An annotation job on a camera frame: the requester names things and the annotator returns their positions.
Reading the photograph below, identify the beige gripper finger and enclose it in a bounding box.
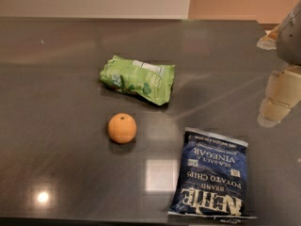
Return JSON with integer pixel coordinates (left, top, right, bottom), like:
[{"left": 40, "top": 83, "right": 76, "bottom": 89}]
[
  {"left": 257, "top": 65, "right": 301, "bottom": 128},
  {"left": 257, "top": 25, "right": 280, "bottom": 50}
]

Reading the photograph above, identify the green rice chip bag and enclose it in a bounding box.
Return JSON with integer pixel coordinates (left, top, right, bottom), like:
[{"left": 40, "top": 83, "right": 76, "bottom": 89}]
[{"left": 100, "top": 56, "right": 175, "bottom": 105}]

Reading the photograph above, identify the blue kettle chips bag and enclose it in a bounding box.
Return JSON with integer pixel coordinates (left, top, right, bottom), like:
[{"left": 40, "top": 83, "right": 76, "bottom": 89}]
[{"left": 168, "top": 127, "right": 248, "bottom": 219}]

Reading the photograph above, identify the orange fruit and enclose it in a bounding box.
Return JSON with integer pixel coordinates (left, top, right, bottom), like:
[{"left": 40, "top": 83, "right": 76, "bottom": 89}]
[{"left": 108, "top": 113, "right": 137, "bottom": 144}]

